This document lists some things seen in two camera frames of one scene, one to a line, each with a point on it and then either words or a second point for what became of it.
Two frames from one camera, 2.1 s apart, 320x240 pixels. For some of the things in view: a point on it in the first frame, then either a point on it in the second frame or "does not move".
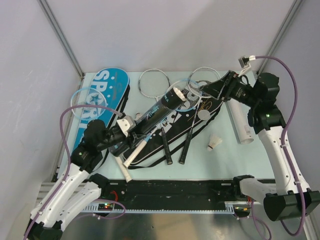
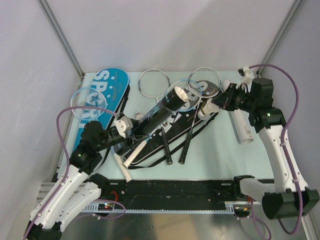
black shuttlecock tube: x=175 y=99 does not move
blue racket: x=91 y=96 does not move
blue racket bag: x=108 y=91 does not move
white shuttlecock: x=214 y=141 → x=209 y=108
